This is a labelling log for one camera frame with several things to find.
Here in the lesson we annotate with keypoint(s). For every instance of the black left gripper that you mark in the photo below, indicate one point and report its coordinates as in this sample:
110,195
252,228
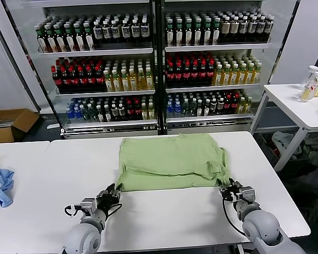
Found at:
108,203

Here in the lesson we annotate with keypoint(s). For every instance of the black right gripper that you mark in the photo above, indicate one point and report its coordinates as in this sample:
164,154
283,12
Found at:
231,194

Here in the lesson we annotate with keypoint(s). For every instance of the light green polo shirt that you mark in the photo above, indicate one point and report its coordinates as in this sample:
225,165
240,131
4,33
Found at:
169,158

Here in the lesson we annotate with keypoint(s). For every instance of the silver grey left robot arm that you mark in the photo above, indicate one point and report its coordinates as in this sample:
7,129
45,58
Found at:
82,238

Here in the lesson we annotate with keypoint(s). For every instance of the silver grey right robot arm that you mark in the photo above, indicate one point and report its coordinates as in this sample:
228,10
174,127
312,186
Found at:
259,225

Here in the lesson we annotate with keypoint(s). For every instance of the pale green clothes pile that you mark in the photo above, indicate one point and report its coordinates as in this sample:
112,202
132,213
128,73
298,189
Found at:
314,153

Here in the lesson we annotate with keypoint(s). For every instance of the white crumpled cloth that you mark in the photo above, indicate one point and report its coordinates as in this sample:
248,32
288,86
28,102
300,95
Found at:
282,143

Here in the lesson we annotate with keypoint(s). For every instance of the dark garment pile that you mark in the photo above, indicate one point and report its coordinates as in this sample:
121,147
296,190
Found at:
307,190

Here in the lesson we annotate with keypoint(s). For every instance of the white floor sticker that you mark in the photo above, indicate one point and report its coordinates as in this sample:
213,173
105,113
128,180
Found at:
53,126

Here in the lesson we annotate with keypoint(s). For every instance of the white side table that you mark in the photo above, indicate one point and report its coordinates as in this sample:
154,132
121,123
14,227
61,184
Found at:
289,98

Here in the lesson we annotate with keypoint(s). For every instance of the yellow juice bottle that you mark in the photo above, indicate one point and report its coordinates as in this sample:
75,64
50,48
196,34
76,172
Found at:
233,76
125,82
133,82
241,76
116,83
149,81
108,83
141,81
217,77
257,75
226,77
249,76

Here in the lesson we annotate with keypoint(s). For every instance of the cola bottle red cap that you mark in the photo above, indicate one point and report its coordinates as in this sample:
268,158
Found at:
178,75
203,74
186,75
56,80
91,80
65,80
210,74
195,74
73,80
82,80
169,75
100,79

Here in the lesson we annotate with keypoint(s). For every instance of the crumpled light blue cloth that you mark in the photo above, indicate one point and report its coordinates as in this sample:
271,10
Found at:
0,185

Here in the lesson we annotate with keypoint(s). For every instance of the open brown cardboard box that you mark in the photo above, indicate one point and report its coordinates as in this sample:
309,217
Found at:
24,119

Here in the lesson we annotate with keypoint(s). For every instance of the glass drinks display cabinet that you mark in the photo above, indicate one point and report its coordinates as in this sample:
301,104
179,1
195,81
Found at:
95,51
217,47

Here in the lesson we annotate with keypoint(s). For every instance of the clear bottle white cap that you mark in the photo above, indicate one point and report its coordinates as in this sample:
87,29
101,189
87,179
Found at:
312,69

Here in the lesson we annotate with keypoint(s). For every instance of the dark bottle beige label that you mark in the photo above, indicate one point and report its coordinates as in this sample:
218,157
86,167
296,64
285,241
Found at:
225,29
234,28

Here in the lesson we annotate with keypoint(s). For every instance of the dark bottle blue white label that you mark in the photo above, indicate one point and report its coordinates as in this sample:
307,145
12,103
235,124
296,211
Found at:
98,33
145,30
135,30
269,27
115,31
243,28
106,32
125,31
260,27
252,27

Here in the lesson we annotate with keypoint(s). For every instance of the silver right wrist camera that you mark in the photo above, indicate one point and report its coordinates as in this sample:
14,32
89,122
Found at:
247,194

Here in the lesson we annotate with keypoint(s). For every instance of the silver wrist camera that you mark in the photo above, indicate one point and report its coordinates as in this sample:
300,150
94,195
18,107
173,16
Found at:
247,194
88,205

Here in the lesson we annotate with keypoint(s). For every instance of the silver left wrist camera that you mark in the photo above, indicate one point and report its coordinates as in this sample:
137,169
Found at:
88,205

